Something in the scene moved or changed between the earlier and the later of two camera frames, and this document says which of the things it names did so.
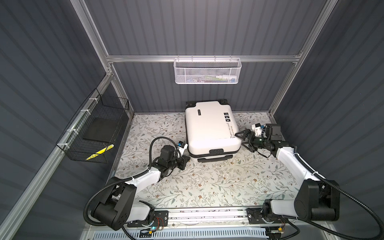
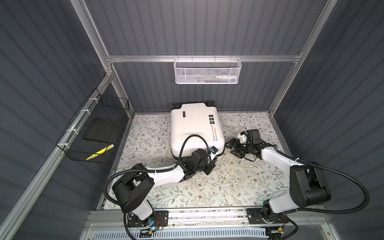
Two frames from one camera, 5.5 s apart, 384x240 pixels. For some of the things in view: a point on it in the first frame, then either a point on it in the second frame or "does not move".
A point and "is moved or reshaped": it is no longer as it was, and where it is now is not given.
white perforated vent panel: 194,234 does not move
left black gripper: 183,161 to 211,167
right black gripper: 246,132 to 232,141
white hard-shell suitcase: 211,127 is moved or reshaped
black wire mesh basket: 90,133 does not move
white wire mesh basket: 207,71 does not move
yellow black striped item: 100,152 does not move
